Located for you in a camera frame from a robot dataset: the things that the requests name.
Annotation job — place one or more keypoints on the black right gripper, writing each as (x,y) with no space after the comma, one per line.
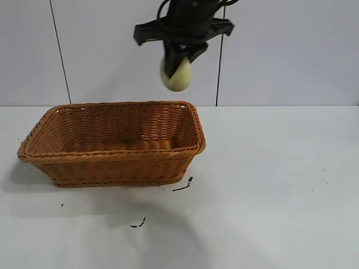
(193,19)

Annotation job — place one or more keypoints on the pale yellow egg yolk pastry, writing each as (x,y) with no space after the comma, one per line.
(177,82)

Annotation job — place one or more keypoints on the brown woven wicker basket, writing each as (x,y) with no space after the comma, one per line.
(112,168)

